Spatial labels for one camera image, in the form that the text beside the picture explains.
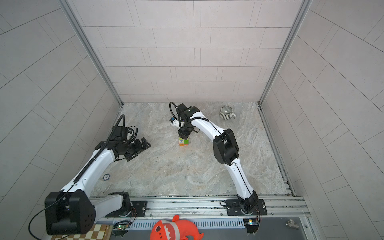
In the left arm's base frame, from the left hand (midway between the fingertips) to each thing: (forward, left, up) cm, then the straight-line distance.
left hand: (149, 145), depth 83 cm
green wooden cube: (+6, -20, -7) cm, 22 cm away
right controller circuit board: (-35, -52, -9) cm, 64 cm away
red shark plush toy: (-37, -18, -1) cm, 41 cm away
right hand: (+11, -18, -5) cm, 22 cm away
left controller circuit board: (-36, +6, -6) cm, 37 cm away
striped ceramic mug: (+31, -48, -8) cm, 57 cm away
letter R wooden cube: (+6, -17, -6) cm, 19 cm away
